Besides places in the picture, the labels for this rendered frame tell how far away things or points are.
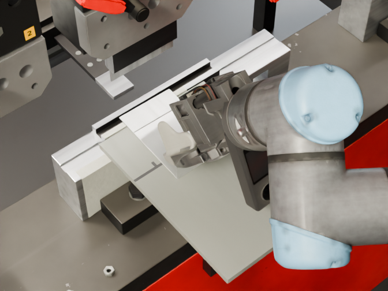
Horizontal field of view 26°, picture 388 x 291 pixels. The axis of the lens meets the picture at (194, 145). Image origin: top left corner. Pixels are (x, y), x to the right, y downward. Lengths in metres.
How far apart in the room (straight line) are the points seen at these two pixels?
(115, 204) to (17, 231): 0.14
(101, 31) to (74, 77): 1.64
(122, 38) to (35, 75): 0.12
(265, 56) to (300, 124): 0.50
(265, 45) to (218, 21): 1.45
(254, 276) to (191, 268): 0.22
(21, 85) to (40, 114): 1.58
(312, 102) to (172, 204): 0.34
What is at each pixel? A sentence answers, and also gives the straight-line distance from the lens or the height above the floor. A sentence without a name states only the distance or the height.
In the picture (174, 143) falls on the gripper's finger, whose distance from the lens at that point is 1.04.
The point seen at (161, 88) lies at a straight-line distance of 1.18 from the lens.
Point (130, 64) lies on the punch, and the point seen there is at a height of 1.09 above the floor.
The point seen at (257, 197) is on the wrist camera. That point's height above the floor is 1.06.
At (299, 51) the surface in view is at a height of 0.88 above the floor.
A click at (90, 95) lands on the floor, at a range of 2.52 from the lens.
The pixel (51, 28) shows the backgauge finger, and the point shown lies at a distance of 1.24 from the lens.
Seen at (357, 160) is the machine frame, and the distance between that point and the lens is 1.42.
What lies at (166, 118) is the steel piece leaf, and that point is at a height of 1.00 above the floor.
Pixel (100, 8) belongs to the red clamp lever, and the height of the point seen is 1.29.
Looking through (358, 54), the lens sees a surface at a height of 0.87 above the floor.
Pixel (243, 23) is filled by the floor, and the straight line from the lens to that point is 2.73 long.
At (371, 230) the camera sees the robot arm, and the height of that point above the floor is 1.20.
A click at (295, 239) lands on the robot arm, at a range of 0.80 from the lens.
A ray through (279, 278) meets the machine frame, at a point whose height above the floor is 0.54.
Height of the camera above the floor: 1.87
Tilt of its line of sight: 52 degrees down
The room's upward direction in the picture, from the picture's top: straight up
